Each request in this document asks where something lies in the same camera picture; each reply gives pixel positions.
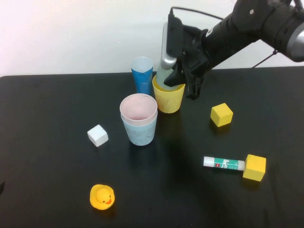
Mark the black right camera cable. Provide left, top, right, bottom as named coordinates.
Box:
left=170, top=6, right=224, bottom=20

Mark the pink plastic cup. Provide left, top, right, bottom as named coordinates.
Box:
left=119, top=93, right=158, bottom=126

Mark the yellow cube block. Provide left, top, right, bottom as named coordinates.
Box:
left=242, top=153, right=267, bottom=183
left=210, top=103, right=234, bottom=128

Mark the white cube block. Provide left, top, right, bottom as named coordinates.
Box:
left=86, top=124, right=110, bottom=148

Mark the green plastic cup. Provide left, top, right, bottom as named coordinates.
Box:
left=155, top=66, right=182, bottom=93

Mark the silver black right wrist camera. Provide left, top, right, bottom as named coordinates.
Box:
left=159, top=13, right=184, bottom=71

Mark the yellow plastic cup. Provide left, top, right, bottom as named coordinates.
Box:
left=152, top=76, right=186, bottom=114

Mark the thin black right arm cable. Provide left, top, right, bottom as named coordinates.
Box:
left=251, top=46, right=279, bottom=69

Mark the white green glue stick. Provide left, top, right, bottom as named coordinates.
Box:
left=202, top=155, right=246, bottom=172

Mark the yellow rubber duck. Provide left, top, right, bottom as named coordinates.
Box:
left=89, top=183, right=116, bottom=211

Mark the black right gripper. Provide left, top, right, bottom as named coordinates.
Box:
left=163, top=25, right=216, bottom=101

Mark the blue paper cone cup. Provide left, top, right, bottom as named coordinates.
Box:
left=131, top=56, right=154, bottom=96

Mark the light blue plastic cup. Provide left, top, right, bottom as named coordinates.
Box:
left=121, top=113, right=158, bottom=146

